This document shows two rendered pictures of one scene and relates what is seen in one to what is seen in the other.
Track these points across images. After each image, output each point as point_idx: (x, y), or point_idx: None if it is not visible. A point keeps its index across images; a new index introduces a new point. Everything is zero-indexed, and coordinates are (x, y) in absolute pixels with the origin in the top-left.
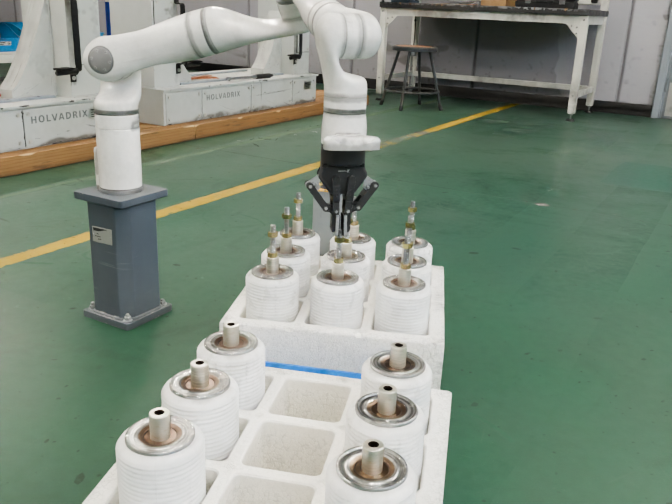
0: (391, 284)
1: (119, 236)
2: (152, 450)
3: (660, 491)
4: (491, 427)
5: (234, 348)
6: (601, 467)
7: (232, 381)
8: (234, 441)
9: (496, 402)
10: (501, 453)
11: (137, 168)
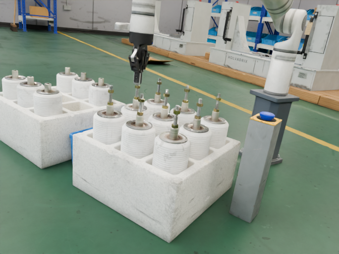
0: None
1: (252, 109)
2: (62, 72)
3: None
4: (54, 204)
5: (96, 84)
6: None
7: (78, 81)
8: (72, 96)
9: (69, 221)
10: (35, 195)
11: (272, 81)
